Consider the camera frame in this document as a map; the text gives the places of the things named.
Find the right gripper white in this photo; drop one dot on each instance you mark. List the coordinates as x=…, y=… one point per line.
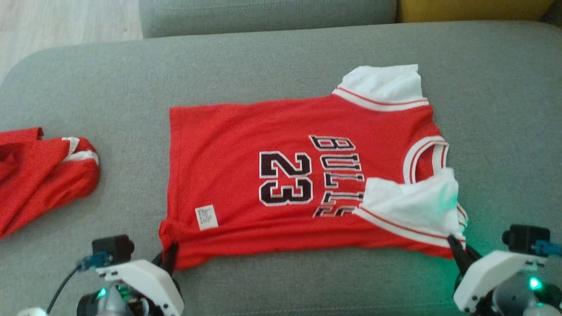
x=483, y=272

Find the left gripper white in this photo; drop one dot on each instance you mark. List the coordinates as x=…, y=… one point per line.
x=149, y=276

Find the red Bulls 23 jersey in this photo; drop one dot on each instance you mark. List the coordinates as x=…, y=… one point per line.
x=228, y=145

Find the red shorts white trim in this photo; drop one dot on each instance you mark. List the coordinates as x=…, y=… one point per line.
x=39, y=175

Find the grey sofa seat cushion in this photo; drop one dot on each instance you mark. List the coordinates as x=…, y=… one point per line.
x=281, y=61

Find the yellow cushion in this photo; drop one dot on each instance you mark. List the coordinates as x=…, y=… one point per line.
x=474, y=9

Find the grey sofa back cushion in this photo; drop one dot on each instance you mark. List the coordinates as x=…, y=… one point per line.
x=263, y=15

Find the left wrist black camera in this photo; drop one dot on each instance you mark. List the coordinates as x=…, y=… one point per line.
x=114, y=248

